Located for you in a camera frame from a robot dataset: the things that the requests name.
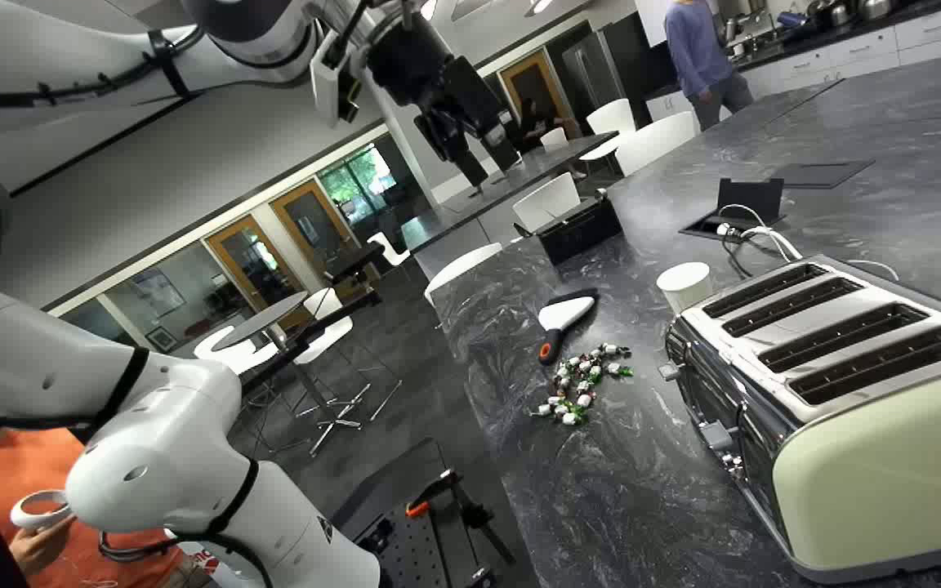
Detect cream four-slot toaster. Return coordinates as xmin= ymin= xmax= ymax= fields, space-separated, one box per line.
xmin=659 ymin=256 xmax=941 ymax=585

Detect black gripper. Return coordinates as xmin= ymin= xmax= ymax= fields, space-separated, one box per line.
xmin=366 ymin=9 xmax=525 ymax=188

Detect orange black clamp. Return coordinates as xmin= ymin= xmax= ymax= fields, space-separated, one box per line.
xmin=399 ymin=464 xmax=464 ymax=524

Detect white power cable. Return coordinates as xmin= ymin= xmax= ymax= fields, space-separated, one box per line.
xmin=712 ymin=198 xmax=810 ymax=267

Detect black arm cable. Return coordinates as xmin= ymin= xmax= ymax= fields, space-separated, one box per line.
xmin=0 ymin=26 xmax=206 ymax=110

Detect person in orange shirt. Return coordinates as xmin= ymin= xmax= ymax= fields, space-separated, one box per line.
xmin=0 ymin=422 xmax=188 ymax=588

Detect white plastic chair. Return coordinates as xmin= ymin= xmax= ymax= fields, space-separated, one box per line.
xmin=510 ymin=171 xmax=586 ymax=236
xmin=582 ymin=94 xmax=639 ymax=139
xmin=423 ymin=238 xmax=510 ymax=307
xmin=611 ymin=106 xmax=705 ymax=180

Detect black breadboard robot table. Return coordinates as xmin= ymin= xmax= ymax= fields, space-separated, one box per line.
xmin=327 ymin=435 xmax=524 ymax=588

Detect white paper cup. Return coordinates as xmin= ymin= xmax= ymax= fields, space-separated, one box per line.
xmin=653 ymin=259 xmax=716 ymax=320

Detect white kitchen counter cabinets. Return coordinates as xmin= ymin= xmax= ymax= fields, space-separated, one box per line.
xmin=643 ymin=0 xmax=941 ymax=106

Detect white ring controller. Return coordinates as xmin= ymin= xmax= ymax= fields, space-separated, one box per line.
xmin=5 ymin=488 xmax=77 ymax=540

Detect person in blue shirt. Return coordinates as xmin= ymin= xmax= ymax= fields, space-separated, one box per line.
xmin=659 ymin=0 xmax=758 ymax=134

